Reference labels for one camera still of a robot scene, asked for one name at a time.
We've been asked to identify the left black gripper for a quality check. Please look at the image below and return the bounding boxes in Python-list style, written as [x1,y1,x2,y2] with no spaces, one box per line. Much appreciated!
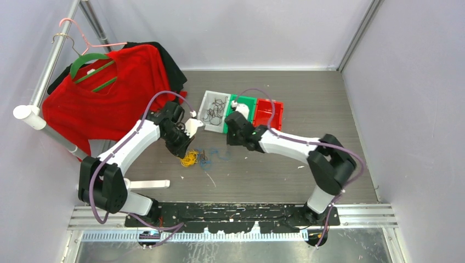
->
[162,125,195,158]

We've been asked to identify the pink clothes hanger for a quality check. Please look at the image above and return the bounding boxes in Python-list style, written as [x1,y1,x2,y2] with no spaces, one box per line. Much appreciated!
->
[59,18,128,55]

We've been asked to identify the black garment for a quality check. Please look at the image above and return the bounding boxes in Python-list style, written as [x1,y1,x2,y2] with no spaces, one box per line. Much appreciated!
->
[47,42,188,95]

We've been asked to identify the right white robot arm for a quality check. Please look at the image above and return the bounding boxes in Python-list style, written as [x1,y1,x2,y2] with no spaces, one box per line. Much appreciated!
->
[225,111,357,225]

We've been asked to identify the metal clothes rack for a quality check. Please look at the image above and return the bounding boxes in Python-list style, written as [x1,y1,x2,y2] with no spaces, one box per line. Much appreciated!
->
[13,0,112,159]

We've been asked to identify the red shirt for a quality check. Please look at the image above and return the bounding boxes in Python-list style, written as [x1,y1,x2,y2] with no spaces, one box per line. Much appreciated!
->
[42,45,176,155]

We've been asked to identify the green clothes hanger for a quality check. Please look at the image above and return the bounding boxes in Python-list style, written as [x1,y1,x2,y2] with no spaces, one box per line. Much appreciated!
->
[70,53,115,83]

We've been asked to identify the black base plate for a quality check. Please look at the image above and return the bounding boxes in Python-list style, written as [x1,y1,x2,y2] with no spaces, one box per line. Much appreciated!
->
[124,202,341,234]

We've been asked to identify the white plastic bin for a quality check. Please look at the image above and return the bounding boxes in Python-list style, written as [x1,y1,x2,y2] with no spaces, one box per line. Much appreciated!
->
[197,90,231,133]

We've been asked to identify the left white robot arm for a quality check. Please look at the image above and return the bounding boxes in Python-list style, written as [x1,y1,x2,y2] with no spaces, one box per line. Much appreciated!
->
[77,101,204,226]

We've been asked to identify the gold wire hanger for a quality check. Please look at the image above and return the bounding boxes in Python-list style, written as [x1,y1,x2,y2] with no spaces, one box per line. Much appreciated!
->
[51,33,81,56]

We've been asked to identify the red plastic bin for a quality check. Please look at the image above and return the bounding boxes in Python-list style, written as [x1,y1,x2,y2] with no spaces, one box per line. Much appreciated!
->
[252,98,283,131]

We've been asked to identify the white rack foot bar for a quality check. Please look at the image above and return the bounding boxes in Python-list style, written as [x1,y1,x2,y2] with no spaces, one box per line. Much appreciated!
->
[124,178,171,190]

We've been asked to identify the aluminium rail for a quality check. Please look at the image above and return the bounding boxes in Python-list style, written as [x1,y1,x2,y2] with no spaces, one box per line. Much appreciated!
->
[68,203,398,246]

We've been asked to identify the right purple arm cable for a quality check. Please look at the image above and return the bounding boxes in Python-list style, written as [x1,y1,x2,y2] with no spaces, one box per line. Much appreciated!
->
[232,88,365,248]

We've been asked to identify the brown wire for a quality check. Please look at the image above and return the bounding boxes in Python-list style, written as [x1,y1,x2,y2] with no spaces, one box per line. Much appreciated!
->
[202,95,230,162]

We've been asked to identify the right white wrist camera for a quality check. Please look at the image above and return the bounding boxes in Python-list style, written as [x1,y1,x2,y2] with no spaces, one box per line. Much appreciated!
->
[231,101,250,119]

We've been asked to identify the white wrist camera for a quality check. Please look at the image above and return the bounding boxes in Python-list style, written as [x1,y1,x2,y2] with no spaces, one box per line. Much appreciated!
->
[231,101,250,119]
[184,118,205,138]

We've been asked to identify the green plastic bin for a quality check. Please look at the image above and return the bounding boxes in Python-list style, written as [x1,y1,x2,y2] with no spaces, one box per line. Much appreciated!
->
[225,94,257,122]

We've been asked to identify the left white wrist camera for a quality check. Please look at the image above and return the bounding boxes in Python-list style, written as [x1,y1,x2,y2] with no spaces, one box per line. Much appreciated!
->
[184,118,205,138]

